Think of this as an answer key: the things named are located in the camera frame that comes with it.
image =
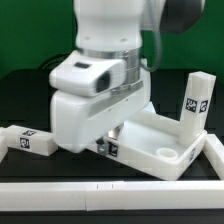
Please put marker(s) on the white obstacle bar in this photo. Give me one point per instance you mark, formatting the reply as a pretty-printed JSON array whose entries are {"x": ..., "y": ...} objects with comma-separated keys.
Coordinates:
[
  {"x": 214, "y": 151},
  {"x": 3, "y": 148},
  {"x": 93, "y": 196}
]

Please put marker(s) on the white left obstacle bar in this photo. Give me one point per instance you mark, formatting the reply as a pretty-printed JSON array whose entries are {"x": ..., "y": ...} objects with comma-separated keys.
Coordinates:
[{"x": 3, "y": 148}]

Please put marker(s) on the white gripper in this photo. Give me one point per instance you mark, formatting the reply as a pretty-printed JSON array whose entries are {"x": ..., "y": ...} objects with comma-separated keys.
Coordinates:
[{"x": 93, "y": 97}]

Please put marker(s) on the white front obstacle bar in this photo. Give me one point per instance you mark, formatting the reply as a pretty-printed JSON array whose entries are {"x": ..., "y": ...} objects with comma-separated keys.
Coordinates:
[{"x": 93, "y": 196}]

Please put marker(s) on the white right obstacle bar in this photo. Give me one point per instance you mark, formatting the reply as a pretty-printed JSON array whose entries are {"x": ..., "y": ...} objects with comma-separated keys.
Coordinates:
[{"x": 214, "y": 151}]

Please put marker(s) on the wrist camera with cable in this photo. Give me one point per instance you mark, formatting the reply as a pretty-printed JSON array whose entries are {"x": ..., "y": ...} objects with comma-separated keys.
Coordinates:
[{"x": 108, "y": 43}]

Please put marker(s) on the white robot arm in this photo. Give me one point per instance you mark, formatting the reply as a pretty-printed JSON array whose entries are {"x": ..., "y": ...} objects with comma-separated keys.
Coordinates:
[{"x": 177, "y": 17}]

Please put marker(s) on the white desk top tray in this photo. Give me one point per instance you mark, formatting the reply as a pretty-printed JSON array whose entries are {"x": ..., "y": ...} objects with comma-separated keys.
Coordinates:
[{"x": 149, "y": 143}]

